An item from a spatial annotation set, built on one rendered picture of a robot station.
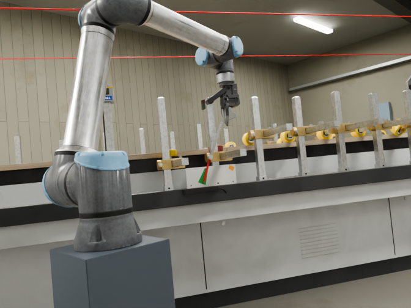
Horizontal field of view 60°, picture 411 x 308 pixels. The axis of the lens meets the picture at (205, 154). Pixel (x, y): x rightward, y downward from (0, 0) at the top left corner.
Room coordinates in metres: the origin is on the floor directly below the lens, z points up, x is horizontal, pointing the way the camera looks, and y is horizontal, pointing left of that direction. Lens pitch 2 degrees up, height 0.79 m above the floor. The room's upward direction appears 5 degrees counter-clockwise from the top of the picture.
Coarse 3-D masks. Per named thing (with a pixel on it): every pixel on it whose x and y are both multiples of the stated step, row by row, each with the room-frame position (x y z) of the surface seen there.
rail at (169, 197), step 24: (384, 168) 2.03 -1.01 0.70; (408, 168) 2.07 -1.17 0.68; (144, 192) 1.74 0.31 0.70; (168, 192) 1.72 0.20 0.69; (216, 192) 1.78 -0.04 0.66; (240, 192) 1.81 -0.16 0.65; (264, 192) 1.84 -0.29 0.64; (288, 192) 1.88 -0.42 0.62; (0, 216) 1.53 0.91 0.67; (24, 216) 1.56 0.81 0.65; (48, 216) 1.58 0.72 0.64; (72, 216) 1.61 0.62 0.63
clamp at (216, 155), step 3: (207, 153) 1.80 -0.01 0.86; (213, 153) 1.79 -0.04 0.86; (216, 153) 1.80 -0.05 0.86; (219, 153) 1.80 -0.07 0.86; (213, 156) 1.79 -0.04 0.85; (216, 156) 1.80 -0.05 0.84; (219, 156) 1.80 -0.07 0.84; (207, 159) 1.79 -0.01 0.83; (210, 159) 1.79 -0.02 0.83; (213, 159) 1.79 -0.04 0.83; (216, 159) 1.80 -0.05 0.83; (219, 159) 1.80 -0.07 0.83; (222, 159) 1.81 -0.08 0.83; (225, 159) 1.81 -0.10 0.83; (228, 159) 1.81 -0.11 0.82; (231, 159) 1.82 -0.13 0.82; (207, 162) 1.80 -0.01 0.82; (210, 162) 1.81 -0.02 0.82
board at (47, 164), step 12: (264, 144) 2.08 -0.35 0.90; (276, 144) 2.10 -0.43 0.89; (288, 144) 2.11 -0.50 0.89; (312, 144) 2.15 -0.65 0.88; (132, 156) 1.88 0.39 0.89; (144, 156) 1.90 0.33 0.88; (156, 156) 1.92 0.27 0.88; (0, 168) 1.73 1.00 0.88; (12, 168) 1.74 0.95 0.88; (24, 168) 1.75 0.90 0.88
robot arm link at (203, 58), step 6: (198, 48) 1.64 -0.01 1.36; (198, 54) 1.64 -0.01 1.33; (204, 54) 1.61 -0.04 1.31; (210, 54) 1.60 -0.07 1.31; (198, 60) 1.65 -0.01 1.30; (204, 60) 1.62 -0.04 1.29; (210, 60) 1.62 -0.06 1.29; (204, 66) 1.65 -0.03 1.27; (210, 66) 1.67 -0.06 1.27; (216, 66) 1.69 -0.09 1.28
